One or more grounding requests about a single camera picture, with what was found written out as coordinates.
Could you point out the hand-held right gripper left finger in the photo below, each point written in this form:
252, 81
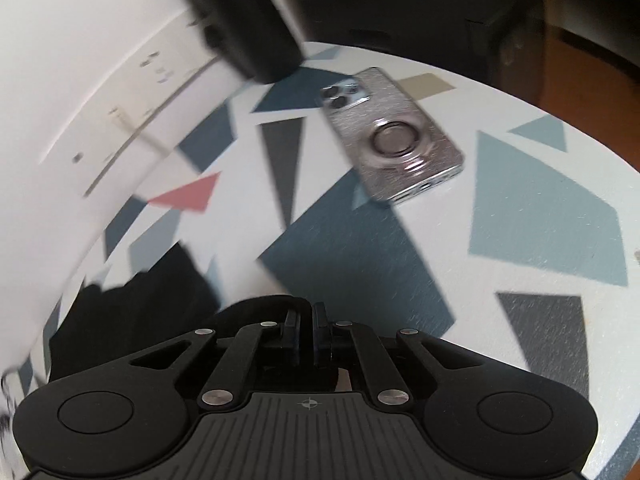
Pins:
294, 340

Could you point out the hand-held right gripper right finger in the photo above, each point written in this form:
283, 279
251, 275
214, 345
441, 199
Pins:
320, 340

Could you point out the black garment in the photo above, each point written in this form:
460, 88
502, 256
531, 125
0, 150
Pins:
140, 300

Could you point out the silver glitter smartphone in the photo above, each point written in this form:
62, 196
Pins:
360, 120

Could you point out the geometric patterned bed sheet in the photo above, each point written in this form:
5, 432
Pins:
525, 210

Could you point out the dark furniture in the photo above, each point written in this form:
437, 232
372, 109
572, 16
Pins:
400, 0

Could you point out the white wall plate with dot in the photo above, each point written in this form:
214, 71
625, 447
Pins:
75, 170

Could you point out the white wall socket plate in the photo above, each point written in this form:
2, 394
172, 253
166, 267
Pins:
165, 45

